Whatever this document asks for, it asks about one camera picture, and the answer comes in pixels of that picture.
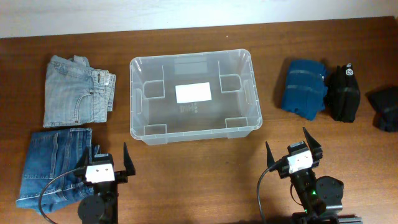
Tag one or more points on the clear plastic storage container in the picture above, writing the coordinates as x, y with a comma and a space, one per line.
156, 117

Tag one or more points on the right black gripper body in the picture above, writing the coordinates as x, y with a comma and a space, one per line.
303, 178

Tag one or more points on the dark blue jeans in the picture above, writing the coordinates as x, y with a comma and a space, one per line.
50, 154

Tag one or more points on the black garment with logo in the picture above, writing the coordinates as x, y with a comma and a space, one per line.
343, 96

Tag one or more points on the teal blue garment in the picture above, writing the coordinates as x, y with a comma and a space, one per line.
305, 88

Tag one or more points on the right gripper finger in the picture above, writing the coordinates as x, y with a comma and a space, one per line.
312, 143
270, 158

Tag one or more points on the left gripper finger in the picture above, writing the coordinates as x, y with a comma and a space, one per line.
85, 159
129, 166

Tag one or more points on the dark navy folded garment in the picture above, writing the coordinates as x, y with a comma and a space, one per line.
384, 101

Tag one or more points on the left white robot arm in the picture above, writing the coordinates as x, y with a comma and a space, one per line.
99, 208

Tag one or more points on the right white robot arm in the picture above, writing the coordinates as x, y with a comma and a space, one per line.
321, 198

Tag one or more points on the light blue jeans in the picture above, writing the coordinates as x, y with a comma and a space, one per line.
76, 93

